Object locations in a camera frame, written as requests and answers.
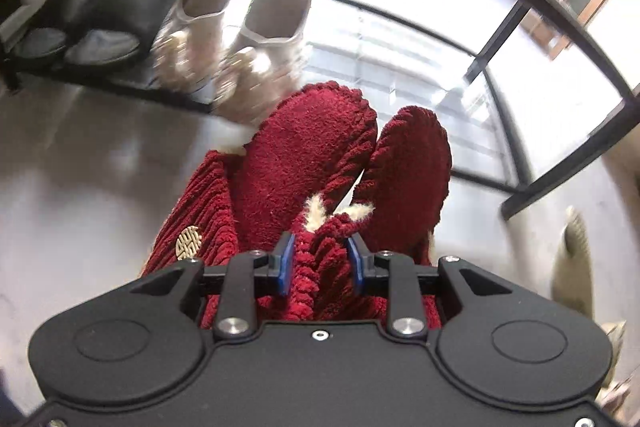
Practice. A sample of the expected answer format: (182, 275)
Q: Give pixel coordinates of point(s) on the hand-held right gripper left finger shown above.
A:
(284, 264)

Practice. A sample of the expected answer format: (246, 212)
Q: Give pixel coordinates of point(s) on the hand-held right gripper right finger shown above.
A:
(353, 267)

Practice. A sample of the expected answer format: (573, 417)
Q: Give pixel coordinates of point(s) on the red fuzzy slipper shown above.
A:
(405, 177)
(295, 157)

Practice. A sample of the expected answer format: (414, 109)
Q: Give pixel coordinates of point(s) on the black metal shoe rack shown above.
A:
(565, 22)

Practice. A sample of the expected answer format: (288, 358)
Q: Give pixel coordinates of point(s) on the olive green shoe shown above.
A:
(575, 262)

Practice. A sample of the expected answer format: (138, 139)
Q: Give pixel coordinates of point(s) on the beige embellished shoe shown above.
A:
(275, 32)
(205, 2)

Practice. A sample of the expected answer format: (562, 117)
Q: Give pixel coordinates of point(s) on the black slipper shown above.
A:
(55, 17)
(120, 22)

